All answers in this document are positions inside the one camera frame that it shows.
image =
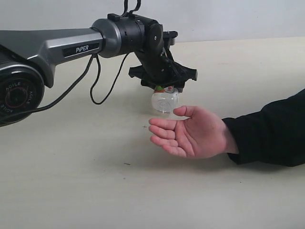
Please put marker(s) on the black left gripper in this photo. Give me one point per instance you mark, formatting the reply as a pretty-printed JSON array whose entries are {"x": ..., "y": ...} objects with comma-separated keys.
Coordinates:
[{"x": 160, "y": 70}]

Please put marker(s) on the black sleeved forearm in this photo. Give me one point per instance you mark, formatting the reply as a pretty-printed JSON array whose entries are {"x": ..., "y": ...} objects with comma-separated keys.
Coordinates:
[{"x": 274, "y": 135}]

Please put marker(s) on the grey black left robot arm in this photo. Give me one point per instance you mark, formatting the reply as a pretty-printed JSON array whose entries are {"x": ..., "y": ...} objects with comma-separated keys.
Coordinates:
[{"x": 28, "y": 58}]

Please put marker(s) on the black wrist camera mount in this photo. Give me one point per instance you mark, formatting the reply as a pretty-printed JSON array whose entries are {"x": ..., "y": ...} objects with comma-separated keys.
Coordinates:
[{"x": 169, "y": 38}]

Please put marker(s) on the person's open hand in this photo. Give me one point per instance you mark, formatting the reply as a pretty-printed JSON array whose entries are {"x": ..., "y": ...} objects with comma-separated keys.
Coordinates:
[{"x": 201, "y": 135}]

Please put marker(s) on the floral label clear bottle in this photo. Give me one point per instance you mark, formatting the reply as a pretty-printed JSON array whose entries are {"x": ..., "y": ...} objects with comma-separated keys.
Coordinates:
[{"x": 165, "y": 99}]

